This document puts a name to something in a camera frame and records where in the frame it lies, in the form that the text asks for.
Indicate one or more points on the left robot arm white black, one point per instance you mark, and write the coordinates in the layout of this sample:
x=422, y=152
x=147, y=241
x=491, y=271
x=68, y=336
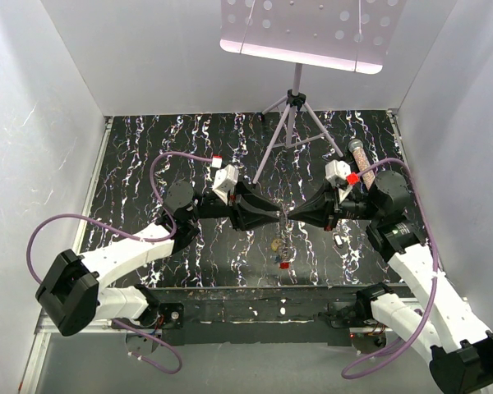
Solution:
x=78, y=288

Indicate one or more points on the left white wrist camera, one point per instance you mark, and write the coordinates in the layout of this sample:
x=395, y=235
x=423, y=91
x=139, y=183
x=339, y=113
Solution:
x=225, y=178

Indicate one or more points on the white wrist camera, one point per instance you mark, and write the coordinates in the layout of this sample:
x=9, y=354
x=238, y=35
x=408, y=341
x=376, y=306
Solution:
x=225, y=178
x=341, y=178

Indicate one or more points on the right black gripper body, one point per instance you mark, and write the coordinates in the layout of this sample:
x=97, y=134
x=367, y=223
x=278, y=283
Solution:
x=355, y=206

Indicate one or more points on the black front rail base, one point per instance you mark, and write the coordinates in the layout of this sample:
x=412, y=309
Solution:
x=248, y=315

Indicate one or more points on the lilac music stand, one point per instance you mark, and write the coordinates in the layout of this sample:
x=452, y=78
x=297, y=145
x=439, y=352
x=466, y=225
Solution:
x=344, y=35

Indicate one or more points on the aluminium frame rail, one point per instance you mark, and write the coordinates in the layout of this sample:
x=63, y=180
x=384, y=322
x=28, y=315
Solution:
x=103, y=359

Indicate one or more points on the glitter toy microphone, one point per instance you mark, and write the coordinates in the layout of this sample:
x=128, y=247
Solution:
x=355, y=147

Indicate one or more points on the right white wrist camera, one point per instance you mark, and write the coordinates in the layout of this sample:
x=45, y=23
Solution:
x=341, y=178

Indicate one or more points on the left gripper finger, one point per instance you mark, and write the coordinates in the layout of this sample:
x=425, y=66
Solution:
x=249, y=203
x=248, y=220

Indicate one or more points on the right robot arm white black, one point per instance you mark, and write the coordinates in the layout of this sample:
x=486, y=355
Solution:
x=455, y=343

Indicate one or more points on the white black key fob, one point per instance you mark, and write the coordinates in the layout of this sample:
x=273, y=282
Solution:
x=338, y=240

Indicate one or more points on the large toothed keyring disc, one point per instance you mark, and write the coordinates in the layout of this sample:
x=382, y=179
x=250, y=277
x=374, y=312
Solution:
x=281, y=244

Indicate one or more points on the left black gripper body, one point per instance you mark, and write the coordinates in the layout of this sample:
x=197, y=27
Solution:
x=213, y=207

